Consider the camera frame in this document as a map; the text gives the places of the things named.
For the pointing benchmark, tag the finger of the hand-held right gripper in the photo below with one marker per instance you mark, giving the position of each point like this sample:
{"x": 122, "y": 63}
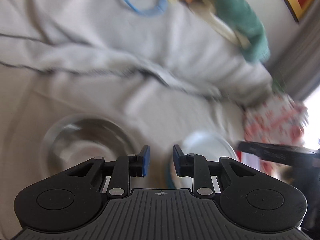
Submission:
{"x": 275, "y": 153}

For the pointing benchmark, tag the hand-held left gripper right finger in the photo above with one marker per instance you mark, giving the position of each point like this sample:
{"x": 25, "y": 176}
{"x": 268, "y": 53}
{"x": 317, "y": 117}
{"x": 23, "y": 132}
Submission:
{"x": 177, "y": 160}

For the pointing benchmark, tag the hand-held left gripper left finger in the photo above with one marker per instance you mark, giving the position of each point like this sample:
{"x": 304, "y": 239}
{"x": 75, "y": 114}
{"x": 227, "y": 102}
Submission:
{"x": 146, "y": 160}

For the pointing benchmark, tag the blue bowl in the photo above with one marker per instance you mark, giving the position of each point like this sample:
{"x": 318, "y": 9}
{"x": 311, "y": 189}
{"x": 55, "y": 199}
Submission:
{"x": 207, "y": 145}

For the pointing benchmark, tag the stainless steel bowl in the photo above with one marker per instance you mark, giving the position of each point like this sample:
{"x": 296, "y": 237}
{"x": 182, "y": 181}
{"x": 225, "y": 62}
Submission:
{"x": 82, "y": 140}

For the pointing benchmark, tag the pink floral cloth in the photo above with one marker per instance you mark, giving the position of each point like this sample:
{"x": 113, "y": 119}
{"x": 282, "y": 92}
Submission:
{"x": 275, "y": 120}

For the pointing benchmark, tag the grey curtain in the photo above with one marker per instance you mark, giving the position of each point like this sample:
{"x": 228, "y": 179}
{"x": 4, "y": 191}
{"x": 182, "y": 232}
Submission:
{"x": 297, "y": 62}

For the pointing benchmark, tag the cream cloth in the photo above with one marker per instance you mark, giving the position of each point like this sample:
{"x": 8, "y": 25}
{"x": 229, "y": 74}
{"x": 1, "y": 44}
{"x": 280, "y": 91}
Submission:
{"x": 225, "y": 27}

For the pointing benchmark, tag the green towel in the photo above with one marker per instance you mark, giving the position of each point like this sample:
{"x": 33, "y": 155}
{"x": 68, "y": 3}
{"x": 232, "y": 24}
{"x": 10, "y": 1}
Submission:
{"x": 240, "y": 17}

